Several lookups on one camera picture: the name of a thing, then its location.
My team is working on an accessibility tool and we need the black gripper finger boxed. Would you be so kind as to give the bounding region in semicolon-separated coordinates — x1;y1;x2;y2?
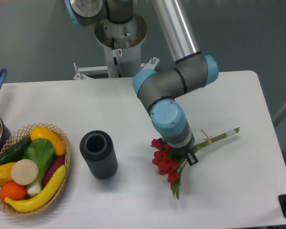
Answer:
185;150;198;165

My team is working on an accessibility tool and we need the red tulip bouquet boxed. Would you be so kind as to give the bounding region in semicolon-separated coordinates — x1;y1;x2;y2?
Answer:
151;127;240;199

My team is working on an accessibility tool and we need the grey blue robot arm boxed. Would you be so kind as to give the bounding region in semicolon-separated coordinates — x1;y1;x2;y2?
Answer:
65;0;219;165

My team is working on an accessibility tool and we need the dark grey ribbed vase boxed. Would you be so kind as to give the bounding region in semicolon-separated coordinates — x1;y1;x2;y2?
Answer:
80;130;118;179

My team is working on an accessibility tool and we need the purple sweet potato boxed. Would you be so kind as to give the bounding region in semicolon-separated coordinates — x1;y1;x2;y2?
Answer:
42;156;65;187

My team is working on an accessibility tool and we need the yellow banana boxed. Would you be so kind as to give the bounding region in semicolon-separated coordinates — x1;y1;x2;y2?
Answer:
5;165;67;213

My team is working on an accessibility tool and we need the green bok choy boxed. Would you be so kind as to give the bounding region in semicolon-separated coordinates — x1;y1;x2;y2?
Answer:
22;138;55;197

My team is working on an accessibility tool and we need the yellow squash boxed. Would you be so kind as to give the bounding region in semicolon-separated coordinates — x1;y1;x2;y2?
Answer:
30;126;65;156

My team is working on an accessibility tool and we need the beige round disc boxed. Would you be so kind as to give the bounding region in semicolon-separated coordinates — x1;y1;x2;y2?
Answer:
11;159;39;186

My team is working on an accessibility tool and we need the woven wicker basket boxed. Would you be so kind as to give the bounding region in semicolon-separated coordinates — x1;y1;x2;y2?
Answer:
0;123;71;217

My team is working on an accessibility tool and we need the green cucumber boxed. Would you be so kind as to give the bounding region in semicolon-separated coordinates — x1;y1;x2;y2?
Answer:
0;137;32;165

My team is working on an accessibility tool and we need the orange fruit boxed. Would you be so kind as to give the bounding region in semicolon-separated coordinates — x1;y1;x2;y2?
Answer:
0;181;27;203

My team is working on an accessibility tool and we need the yellow bell pepper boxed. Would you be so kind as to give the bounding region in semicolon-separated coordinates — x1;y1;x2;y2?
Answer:
0;162;16;186

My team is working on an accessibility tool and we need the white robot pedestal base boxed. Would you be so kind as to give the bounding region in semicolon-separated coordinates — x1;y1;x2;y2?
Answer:
74;13;160;80

